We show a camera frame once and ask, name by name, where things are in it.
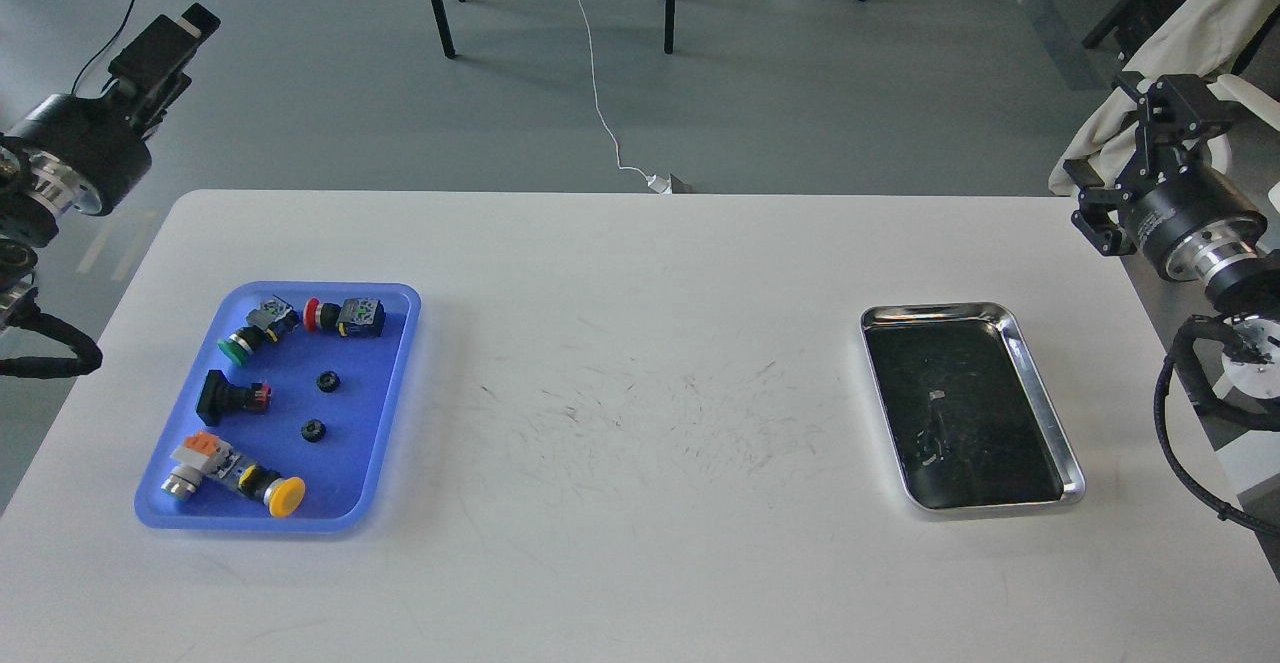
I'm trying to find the white chair frame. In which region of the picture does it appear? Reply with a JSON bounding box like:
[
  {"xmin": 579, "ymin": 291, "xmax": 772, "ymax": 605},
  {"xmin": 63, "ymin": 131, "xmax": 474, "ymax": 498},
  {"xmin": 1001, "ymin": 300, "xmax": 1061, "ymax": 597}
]
[{"xmin": 1208, "ymin": 74, "xmax": 1279, "ymax": 206}]

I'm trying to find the yellow push button switch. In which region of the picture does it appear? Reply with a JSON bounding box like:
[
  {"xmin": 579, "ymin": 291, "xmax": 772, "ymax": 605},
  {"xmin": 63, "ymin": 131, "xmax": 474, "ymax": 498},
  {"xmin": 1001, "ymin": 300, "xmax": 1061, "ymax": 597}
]
[{"xmin": 228, "ymin": 463, "xmax": 307, "ymax": 518}]

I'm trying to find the red push button switch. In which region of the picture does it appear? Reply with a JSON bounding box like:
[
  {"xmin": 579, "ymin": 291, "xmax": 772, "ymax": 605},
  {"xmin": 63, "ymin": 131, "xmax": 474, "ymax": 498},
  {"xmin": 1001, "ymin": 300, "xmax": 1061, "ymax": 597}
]
[{"xmin": 300, "ymin": 297, "xmax": 387, "ymax": 338}]

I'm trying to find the silver metal tray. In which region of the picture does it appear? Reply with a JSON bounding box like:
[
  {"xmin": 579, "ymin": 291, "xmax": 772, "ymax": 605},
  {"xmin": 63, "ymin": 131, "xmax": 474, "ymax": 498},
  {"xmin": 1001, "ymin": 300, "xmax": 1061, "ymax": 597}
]
[{"xmin": 859, "ymin": 302, "xmax": 1087, "ymax": 517}]

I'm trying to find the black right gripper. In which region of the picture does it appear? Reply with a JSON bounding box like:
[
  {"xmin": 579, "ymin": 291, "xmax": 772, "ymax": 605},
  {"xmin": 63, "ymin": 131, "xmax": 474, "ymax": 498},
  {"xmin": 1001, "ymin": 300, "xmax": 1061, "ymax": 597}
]
[{"xmin": 1062, "ymin": 70, "xmax": 1267, "ymax": 284}]

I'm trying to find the white cable on floor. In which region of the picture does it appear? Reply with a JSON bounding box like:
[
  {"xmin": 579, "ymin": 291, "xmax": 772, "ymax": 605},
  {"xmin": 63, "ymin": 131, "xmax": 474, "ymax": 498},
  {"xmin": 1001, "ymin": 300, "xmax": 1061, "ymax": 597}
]
[{"xmin": 486, "ymin": 0, "xmax": 691, "ymax": 195}]

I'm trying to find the blue plastic tray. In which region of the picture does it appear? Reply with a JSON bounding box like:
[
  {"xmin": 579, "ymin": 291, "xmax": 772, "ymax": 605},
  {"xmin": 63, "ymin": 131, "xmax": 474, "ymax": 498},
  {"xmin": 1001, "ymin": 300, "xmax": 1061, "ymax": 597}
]
[{"xmin": 134, "ymin": 282, "xmax": 421, "ymax": 534}]

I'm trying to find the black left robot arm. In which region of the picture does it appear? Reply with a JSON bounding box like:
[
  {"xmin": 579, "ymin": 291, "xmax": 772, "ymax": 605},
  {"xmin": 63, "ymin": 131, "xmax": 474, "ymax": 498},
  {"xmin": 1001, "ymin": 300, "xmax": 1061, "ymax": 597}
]
[{"xmin": 1, "ymin": 4, "xmax": 221, "ymax": 380}]

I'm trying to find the beige cloth on chair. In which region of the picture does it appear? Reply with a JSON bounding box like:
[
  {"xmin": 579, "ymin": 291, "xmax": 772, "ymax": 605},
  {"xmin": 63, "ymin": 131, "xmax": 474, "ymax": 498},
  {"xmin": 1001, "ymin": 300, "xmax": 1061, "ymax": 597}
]
[{"xmin": 1047, "ymin": 0, "xmax": 1279, "ymax": 195}]

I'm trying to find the black selector switch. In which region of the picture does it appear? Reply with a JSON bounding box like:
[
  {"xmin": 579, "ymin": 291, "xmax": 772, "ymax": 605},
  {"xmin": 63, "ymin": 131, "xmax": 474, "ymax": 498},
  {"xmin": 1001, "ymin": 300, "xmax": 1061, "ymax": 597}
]
[{"xmin": 195, "ymin": 370, "xmax": 273, "ymax": 427}]

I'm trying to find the green push button switch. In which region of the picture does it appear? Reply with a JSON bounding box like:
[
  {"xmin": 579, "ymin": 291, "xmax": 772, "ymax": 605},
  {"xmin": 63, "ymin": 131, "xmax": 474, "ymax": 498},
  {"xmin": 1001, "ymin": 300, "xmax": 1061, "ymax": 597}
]
[{"xmin": 218, "ymin": 297, "xmax": 300, "ymax": 366}]

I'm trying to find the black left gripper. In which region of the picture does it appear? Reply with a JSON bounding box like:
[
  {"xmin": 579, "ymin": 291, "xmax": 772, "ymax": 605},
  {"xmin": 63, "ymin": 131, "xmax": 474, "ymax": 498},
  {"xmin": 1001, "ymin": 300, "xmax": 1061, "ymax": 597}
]
[{"xmin": 5, "ymin": 3, "xmax": 221, "ymax": 218}]

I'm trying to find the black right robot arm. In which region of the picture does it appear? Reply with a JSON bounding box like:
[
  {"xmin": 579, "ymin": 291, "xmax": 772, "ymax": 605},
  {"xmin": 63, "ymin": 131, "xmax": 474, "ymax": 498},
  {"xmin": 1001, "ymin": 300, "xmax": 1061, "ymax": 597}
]
[{"xmin": 1062, "ymin": 70, "xmax": 1279, "ymax": 538}]

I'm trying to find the black cable on floor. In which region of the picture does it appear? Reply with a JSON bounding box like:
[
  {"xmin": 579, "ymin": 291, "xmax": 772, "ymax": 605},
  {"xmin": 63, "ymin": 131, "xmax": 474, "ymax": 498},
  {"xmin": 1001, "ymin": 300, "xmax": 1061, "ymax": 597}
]
[{"xmin": 70, "ymin": 0, "xmax": 241, "ymax": 99}]

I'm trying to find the orange grey contact block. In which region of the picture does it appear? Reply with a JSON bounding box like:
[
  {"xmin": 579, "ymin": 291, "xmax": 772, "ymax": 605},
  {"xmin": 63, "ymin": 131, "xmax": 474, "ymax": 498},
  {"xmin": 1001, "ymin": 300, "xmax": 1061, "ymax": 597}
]
[{"xmin": 161, "ymin": 430, "xmax": 237, "ymax": 502}]

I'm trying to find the small black gear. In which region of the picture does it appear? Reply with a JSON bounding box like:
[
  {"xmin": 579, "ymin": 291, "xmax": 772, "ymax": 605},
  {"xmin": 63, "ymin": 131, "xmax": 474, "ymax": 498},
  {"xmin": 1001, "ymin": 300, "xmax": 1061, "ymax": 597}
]
[
  {"xmin": 315, "ymin": 370, "xmax": 340, "ymax": 393},
  {"xmin": 300, "ymin": 420, "xmax": 326, "ymax": 443}
]

